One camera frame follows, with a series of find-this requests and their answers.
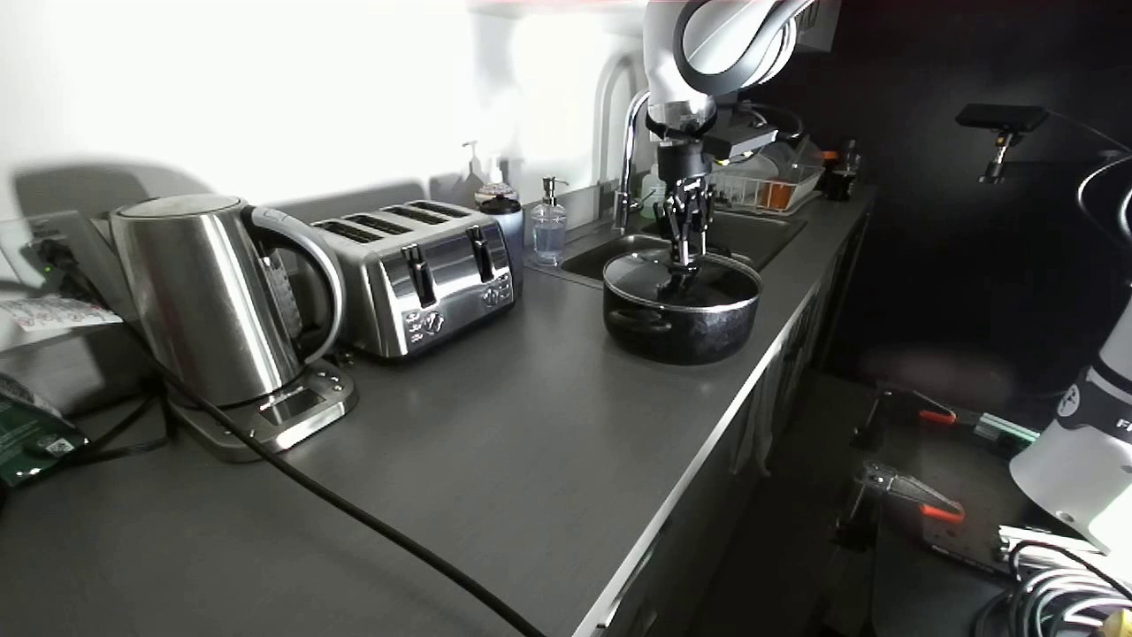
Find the stainless steel electric kettle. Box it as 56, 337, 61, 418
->
111, 195, 354, 455

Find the black cooking pot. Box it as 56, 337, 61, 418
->
604, 288, 761, 366

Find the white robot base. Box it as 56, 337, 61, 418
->
1007, 301, 1132, 553

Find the black power cable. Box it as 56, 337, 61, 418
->
154, 386, 545, 637

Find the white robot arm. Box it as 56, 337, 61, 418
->
643, 0, 814, 269

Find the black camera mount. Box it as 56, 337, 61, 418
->
954, 101, 1049, 183

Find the dish rack with dishes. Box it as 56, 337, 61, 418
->
707, 114, 826, 215

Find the stainless steel double sink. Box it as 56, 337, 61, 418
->
562, 211, 800, 280

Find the orange handled clamp upper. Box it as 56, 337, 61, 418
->
882, 394, 1039, 451

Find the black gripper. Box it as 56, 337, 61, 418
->
655, 127, 710, 277

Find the orange handled clamp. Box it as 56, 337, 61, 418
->
855, 462, 967, 528
882, 394, 1039, 451

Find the chrome kitchen faucet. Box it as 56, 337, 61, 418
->
592, 51, 643, 232

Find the stainless steel four-slot toaster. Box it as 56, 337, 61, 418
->
311, 198, 516, 361

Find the glass pot lid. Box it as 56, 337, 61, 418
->
601, 247, 761, 307

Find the orange handled clamp lower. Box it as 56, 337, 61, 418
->
855, 462, 967, 528

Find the clear soap dispenser bottle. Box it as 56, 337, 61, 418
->
528, 173, 566, 265

